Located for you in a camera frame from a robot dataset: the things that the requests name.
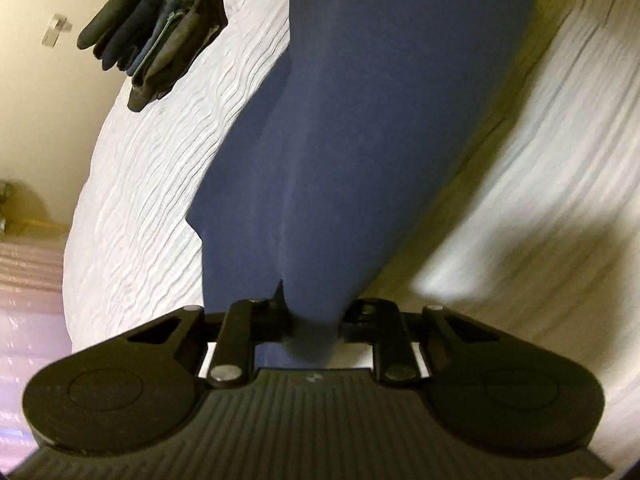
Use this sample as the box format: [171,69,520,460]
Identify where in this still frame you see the navy blue garment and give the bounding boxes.
[186,0,534,368]

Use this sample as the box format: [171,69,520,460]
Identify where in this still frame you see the white ribbed bed cover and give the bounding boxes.
[63,0,639,469]

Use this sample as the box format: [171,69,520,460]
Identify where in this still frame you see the pink pleated curtain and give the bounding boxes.
[1,242,70,472]

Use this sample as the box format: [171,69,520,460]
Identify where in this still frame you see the wooden bedside cabinet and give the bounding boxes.
[1,179,70,243]

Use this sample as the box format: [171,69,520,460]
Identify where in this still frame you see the metal wall hook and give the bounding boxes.
[41,13,73,48]

